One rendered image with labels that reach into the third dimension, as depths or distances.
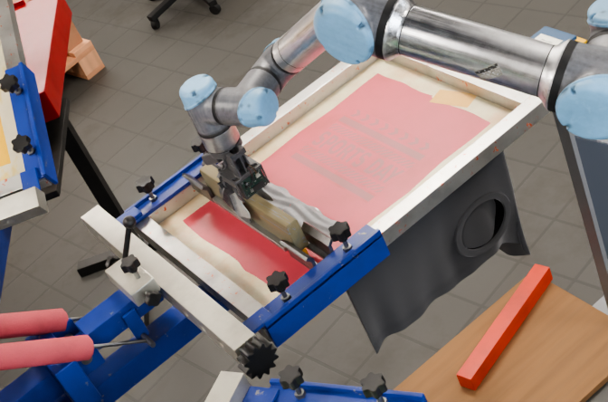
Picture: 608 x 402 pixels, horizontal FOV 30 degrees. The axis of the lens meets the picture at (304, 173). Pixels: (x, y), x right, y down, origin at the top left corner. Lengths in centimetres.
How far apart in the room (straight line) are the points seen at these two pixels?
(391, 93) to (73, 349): 98
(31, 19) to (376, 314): 155
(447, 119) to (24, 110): 98
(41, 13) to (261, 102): 148
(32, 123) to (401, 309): 94
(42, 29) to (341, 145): 116
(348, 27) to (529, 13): 286
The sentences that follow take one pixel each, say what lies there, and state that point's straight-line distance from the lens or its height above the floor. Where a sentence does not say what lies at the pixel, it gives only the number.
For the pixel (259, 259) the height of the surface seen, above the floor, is 96.
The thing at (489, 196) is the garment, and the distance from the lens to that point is 254.
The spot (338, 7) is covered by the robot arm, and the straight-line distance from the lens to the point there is 183.
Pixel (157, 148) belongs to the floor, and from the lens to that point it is 477.
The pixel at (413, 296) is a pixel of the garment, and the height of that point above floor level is 71.
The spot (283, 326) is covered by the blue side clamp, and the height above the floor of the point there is 97.
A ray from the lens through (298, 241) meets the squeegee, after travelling 231.
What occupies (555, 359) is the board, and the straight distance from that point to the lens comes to 324.
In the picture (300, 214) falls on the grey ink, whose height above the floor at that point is 96.
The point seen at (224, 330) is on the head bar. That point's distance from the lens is 215.
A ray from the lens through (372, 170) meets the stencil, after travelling 249.
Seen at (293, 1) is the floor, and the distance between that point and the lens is 536.
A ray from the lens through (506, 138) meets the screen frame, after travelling 242.
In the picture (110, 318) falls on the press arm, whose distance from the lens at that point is 233.
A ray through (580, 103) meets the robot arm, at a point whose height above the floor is 139.
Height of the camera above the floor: 243
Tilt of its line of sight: 35 degrees down
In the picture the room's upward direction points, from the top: 25 degrees counter-clockwise
